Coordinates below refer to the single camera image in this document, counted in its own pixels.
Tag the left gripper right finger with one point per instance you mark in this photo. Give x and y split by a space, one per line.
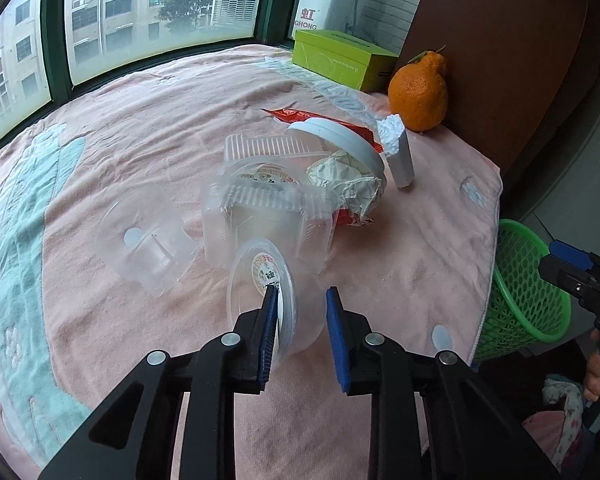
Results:
429 418

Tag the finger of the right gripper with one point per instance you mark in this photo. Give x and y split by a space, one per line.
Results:
569 254

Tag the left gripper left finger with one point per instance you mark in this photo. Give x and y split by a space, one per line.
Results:
175 409

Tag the red white paper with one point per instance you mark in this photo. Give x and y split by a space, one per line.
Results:
357 189

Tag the clear rectangular plastic tray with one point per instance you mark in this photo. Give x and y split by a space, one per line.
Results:
298 219

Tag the white round plastic lid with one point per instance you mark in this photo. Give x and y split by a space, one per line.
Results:
343 138

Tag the green mesh trash basket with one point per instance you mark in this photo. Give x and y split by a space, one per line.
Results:
523 309

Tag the person's right hand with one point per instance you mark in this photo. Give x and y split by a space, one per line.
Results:
592 375

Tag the white cabinet door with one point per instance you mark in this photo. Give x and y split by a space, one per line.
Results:
571 210

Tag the large orange citrus fruit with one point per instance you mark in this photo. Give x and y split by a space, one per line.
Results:
418 93

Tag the pink quilted blanket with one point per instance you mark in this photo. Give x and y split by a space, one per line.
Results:
71 328

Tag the wooden cabinet side panel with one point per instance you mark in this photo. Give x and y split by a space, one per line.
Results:
506 62

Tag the green cardboard box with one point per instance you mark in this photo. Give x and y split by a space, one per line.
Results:
344 59

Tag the green window frame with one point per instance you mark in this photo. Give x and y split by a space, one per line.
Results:
270 29

